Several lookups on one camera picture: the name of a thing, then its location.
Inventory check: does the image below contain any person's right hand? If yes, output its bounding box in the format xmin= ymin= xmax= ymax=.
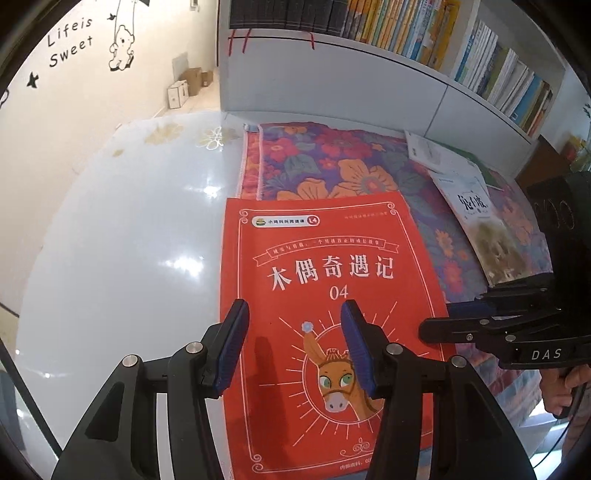
xmin=539 ymin=364 xmax=591 ymax=416

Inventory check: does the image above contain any row of colourful books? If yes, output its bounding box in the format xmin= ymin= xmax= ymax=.
xmin=342 ymin=0 xmax=555 ymax=139

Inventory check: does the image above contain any lettering wall decal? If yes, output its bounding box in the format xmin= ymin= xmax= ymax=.
xmin=46 ymin=16 xmax=95 ymax=69

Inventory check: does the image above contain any olive picture book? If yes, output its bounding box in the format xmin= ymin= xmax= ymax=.
xmin=429 ymin=168 xmax=532 ymax=287

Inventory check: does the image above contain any green book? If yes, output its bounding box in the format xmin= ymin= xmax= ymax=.
xmin=462 ymin=159 xmax=504 ymax=190

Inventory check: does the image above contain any row of black books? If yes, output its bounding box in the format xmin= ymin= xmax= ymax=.
xmin=228 ymin=0 xmax=349 ymax=35

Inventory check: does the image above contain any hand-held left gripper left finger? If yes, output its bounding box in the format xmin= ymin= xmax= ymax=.
xmin=51 ymin=298 xmax=251 ymax=480

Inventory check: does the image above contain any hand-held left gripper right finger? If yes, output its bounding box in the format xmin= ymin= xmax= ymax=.
xmin=340 ymin=299 xmax=539 ymax=480

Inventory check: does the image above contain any red book with donkey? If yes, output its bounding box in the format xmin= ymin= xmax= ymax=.
xmin=219 ymin=191 xmax=458 ymax=480

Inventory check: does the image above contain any floral woven cloth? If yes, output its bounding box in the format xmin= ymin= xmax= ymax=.
xmin=235 ymin=121 xmax=555 ymax=435

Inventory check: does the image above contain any white cardboard box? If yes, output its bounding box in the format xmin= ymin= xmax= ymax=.
xmin=167 ymin=79 xmax=191 ymax=110

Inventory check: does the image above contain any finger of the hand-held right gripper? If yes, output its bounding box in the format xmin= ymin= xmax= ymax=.
xmin=445 ymin=274 xmax=555 ymax=317
xmin=418 ymin=302 xmax=563 ymax=348

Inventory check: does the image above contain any white bookshelf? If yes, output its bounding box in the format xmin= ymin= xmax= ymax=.
xmin=217 ymin=0 xmax=568 ymax=148

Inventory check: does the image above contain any white thin book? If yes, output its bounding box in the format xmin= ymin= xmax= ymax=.
xmin=404 ymin=129 xmax=481 ymax=169

